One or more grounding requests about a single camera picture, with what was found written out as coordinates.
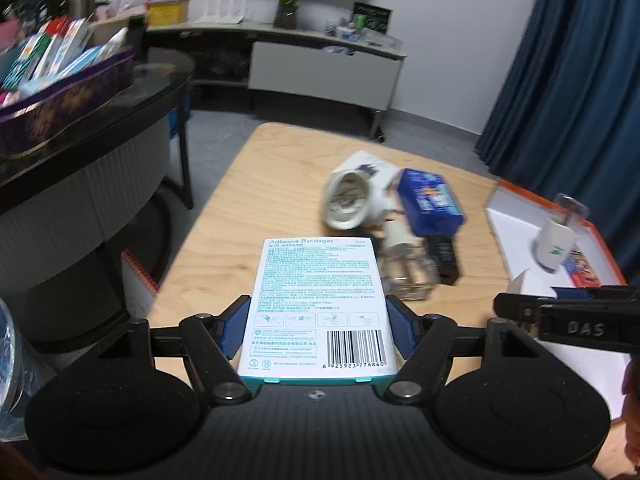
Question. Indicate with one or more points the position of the pile of small packets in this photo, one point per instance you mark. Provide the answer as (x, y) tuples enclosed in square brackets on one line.
[(45, 50)]

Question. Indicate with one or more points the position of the white charger box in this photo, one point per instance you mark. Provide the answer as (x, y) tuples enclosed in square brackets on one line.
[(386, 180)]

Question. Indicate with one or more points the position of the person's right hand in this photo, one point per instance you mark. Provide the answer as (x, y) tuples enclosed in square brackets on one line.
[(634, 410)]

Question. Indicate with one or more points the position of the red edged white box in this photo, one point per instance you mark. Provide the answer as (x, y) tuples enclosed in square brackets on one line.
[(137, 280)]

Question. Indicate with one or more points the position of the blue curtain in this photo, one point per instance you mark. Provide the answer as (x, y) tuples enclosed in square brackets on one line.
[(565, 85)]

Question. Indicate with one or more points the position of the black charger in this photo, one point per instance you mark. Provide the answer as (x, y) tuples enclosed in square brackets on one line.
[(443, 260)]

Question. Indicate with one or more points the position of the white router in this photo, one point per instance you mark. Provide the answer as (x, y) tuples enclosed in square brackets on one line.
[(222, 15)]

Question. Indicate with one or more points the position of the white teal bandage box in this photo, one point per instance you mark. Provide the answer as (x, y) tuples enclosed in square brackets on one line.
[(315, 300)]

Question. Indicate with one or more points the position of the plastic wrapped object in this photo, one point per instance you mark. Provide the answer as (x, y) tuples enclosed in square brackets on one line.
[(10, 360)]

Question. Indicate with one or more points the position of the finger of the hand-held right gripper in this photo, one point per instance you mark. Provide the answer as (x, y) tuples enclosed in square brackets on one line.
[(600, 293), (515, 307)]

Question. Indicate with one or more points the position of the red playing card box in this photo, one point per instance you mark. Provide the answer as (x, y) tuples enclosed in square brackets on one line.
[(582, 270)]

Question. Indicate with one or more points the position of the white round container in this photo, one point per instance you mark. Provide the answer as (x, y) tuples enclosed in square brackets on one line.
[(345, 200)]

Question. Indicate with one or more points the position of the clear plastic organizer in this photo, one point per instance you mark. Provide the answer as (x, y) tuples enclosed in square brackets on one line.
[(345, 31)]

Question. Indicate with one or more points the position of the blue tissue pack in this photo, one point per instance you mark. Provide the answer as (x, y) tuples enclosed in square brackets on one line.
[(430, 200)]

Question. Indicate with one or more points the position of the white grey cabinet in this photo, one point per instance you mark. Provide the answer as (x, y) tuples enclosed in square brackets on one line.
[(320, 75)]

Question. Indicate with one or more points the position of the yellow box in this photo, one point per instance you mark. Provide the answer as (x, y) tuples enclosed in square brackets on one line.
[(169, 12)]

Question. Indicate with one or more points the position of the clear glass bottle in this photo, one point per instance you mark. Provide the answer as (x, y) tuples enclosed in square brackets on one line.
[(407, 270)]

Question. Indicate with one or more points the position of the white cup with glass top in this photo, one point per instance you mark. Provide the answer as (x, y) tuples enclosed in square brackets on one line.
[(552, 245)]

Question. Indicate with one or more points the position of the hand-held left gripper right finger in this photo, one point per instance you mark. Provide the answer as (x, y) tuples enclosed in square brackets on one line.
[(401, 331)]

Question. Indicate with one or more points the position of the purple patterned box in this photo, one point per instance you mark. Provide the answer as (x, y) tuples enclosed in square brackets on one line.
[(60, 105)]

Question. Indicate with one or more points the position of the white tray box orange rim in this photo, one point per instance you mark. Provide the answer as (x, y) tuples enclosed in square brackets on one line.
[(515, 230)]

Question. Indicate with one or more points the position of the black round counter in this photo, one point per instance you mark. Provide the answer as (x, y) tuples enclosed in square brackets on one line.
[(75, 200)]

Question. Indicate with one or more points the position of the pink plastic bag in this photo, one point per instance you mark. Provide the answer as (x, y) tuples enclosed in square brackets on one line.
[(125, 2)]

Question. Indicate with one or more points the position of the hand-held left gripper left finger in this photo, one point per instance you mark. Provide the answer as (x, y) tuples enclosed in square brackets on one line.
[(232, 331)]

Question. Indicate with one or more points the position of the green black box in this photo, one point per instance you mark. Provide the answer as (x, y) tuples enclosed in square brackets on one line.
[(371, 17)]

